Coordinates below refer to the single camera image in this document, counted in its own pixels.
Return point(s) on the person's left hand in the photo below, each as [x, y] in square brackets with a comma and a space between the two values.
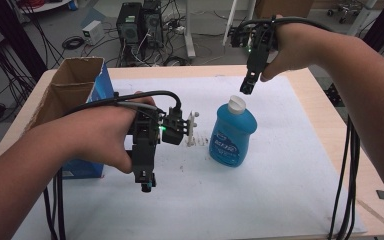
[103, 136]

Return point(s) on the blue detergent bottle white cap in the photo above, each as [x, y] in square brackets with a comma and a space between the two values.
[231, 136]

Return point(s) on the black metal bracket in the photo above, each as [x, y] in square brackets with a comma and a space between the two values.
[335, 95]

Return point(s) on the white power strip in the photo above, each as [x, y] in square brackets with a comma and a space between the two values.
[180, 29]

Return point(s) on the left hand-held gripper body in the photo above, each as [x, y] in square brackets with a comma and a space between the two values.
[173, 128]

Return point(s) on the open blue cardboard box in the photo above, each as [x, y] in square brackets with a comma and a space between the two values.
[70, 86]

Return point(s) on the white desk leg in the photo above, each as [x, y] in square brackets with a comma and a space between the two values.
[189, 30]
[230, 20]

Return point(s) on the person's right hand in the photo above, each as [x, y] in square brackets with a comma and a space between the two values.
[296, 46]

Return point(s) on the black computer tower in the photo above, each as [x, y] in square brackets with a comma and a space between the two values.
[129, 23]
[152, 25]

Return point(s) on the white power supply unit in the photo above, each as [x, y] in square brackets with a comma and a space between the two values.
[92, 32]

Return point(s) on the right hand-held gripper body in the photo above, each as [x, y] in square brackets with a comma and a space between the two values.
[263, 40]

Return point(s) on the white table mat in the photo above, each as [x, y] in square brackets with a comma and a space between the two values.
[246, 200]

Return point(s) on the brown cardboard box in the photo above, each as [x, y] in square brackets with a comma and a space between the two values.
[283, 8]

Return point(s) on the wheeled cart base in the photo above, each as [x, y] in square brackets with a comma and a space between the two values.
[345, 10]

